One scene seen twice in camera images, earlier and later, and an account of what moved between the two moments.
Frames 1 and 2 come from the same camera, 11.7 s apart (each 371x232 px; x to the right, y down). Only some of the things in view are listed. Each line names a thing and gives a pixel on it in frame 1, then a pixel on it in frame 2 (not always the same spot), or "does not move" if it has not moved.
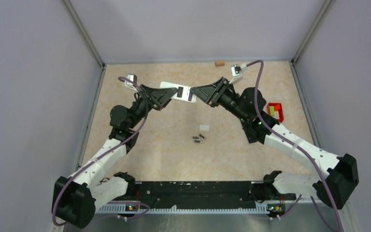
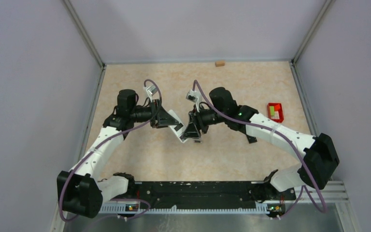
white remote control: [181, 94] → [179, 128]
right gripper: [211, 94] → [191, 131]
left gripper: [160, 97] → [164, 119]
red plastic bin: [275, 110] does not move
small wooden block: [220, 63] does not move
